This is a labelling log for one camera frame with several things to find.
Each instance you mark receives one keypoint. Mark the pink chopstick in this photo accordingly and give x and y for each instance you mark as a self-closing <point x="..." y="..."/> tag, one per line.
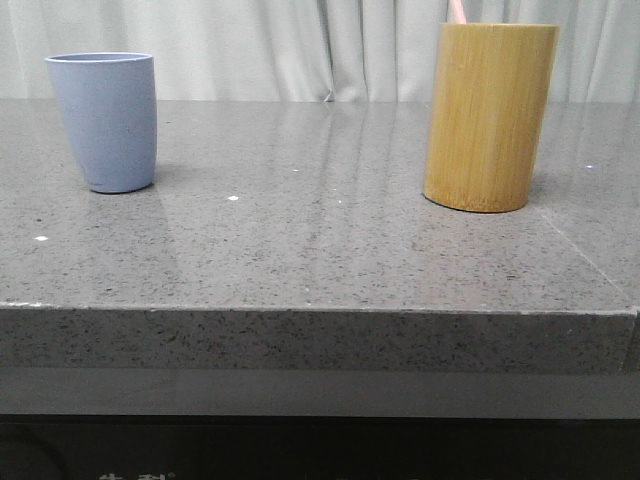
<point x="457" y="11"/>

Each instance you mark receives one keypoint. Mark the bamboo cylinder holder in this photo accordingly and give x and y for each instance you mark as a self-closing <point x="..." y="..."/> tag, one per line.
<point x="490" y="92"/>

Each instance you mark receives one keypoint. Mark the blue plastic cup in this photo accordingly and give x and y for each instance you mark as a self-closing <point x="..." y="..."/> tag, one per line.
<point x="108" y="105"/>

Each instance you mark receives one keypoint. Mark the white pleated curtain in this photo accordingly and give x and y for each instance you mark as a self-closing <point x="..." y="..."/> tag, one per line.
<point x="377" y="51"/>

